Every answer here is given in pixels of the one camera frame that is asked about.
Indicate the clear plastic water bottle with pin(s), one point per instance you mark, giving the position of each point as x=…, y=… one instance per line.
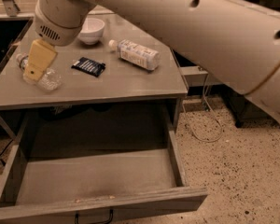
x=49, y=81

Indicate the grey back shelf rail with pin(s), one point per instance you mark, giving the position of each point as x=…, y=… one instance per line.
x=9, y=3

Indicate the black drawer handle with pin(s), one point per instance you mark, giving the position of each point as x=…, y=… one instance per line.
x=94, y=217

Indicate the white labelled drink bottle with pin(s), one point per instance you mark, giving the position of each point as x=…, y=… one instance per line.
x=134, y=53

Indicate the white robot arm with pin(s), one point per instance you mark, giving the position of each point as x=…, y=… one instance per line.
x=236, y=41

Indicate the white ceramic bowl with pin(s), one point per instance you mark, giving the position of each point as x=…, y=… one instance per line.
x=92, y=30

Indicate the grey open top drawer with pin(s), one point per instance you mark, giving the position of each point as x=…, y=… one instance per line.
x=125, y=159

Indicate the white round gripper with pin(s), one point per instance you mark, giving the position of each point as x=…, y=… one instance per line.
x=57, y=32

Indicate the grey metal bracket box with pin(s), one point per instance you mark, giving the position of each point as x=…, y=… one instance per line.
x=195, y=76

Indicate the dark blue snack packet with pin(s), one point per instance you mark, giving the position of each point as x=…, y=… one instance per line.
x=89, y=66

